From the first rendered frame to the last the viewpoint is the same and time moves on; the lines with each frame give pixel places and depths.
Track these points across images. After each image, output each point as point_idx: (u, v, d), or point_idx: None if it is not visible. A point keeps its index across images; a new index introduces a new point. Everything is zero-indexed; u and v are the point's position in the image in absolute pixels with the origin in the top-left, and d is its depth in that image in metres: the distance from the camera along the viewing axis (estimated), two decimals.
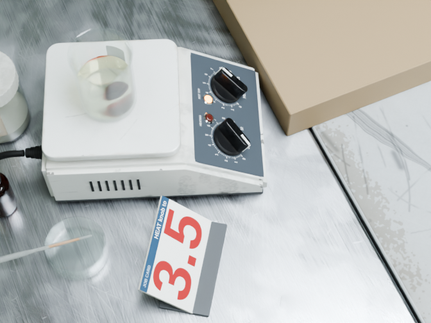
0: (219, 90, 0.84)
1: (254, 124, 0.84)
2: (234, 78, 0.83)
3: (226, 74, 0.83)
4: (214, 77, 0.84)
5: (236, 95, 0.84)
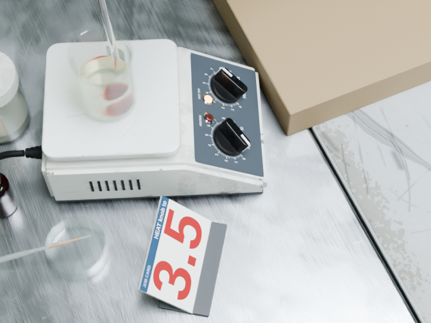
0: (219, 90, 0.84)
1: (254, 124, 0.84)
2: (234, 78, 0.83)
3: (226, 74, 0.83)
4: (214, 77, 0.84)
5: (236, 95, 0.84)
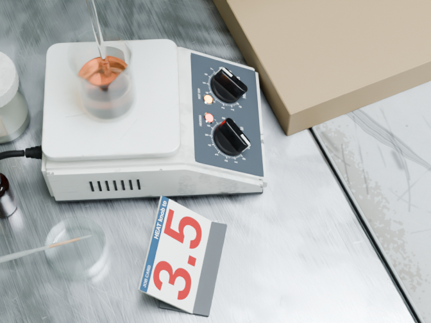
0: (219, 90, 0.84)
1: (254, 124, 0.84)
2: (234, 78, 0.83)
3: (226, 74, 0.83)
4: (214, 77, 0.84)
5: (236, 95, 0.84)
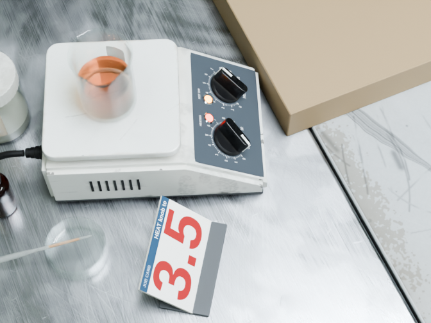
0: (219, 90, 0.84)
1: (254, 124, 0.84)
2: (234, 78, 0.83)
3: (226, 74, 0.83)
4: (214, 77, 0.84)
5: (236, 95, 0.84)
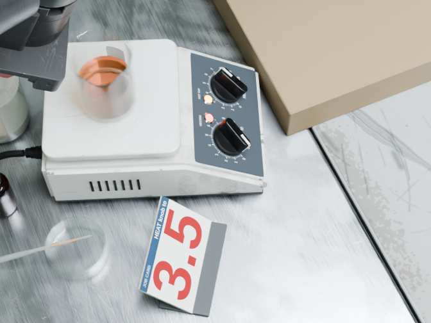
0: (219, 90, 0.84)
1: (254, 124, 0.84)
2: (234, 78, 0.83)
3: (226, 74, 0.83)
4: (214, 77, 0.84)
5: (236, 95, 0.84)
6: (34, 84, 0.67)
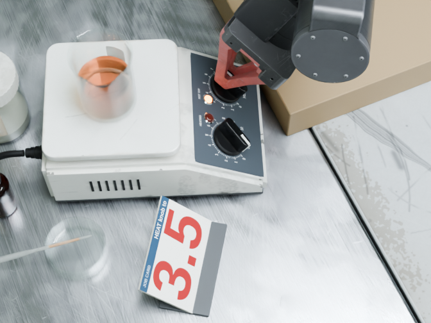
0: (219, 90, 0.84)
1: (254, 124, 0.84)
2: None
3: (226, 74, 0.83)
4: (214, 77, 0.84)
5: (236, 95, 0.84)
6: (261, 74, 0.75)
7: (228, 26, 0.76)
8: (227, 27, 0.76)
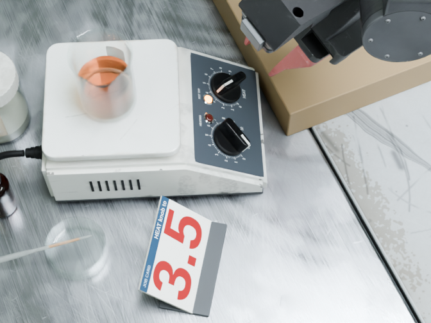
0: (231, 96, 0.84)
1: (254, 124, 0.84)
2: (234, 79, 0.83)
3: (229, 84, 0.83)
4: (219, 94, 0.83)
5: (239, 84, 0.85)
6: None
7: (317, 57, 0.71)
8: (317, 59, 0.71)
